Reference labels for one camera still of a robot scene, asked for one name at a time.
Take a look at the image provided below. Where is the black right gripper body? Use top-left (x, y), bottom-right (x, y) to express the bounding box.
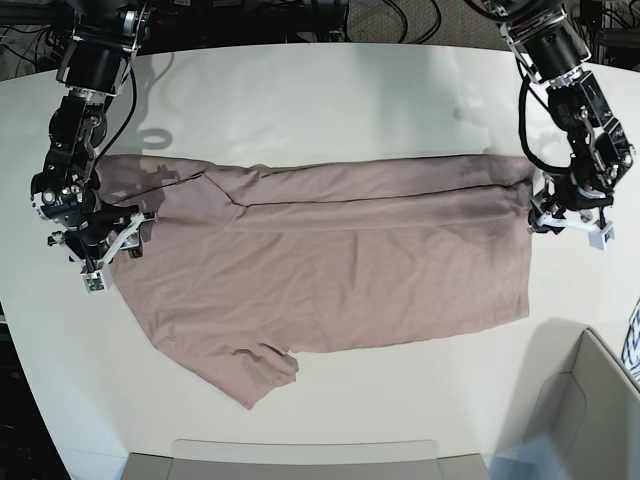
top-left (31, 169), bottom-right (125, 250)

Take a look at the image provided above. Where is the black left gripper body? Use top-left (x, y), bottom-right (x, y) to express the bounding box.
top-left (542, 165), bottom-right (614, 213)

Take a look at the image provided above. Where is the pink T-shirt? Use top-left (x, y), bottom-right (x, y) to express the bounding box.
top-left (98, 155), bottom-right (533, 408)

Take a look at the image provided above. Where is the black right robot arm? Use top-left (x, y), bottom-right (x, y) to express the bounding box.
top-left (31, 11), bottom-right (533, 274)

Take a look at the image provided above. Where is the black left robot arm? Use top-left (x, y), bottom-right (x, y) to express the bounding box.
top-left (469, 1), bottom-right (635, 241)

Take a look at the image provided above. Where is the blue white patterned cloth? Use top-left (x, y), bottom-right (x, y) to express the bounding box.
top-left (621, 302), bottom-right (640, 383)

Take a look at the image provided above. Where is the grey cardboard box right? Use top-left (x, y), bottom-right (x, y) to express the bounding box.
top-left (522, 329), bottom-right (639, 479)

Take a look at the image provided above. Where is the blue blurry object bottom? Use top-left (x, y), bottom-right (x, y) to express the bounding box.
top-left (486, 435), bottom-right (565, 480)

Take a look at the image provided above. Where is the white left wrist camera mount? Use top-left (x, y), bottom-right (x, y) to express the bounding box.
top-left (528, 207), bottom-right (615, 251)

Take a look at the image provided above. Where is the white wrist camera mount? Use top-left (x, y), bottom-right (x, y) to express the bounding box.
top-left (47, 217), bottom-right (149, 293)
top-left (528, 207), bottom-right (615, 251)

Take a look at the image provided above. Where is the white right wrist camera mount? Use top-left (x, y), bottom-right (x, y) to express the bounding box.
top-left (47, 217), bottom-right (149, 293)

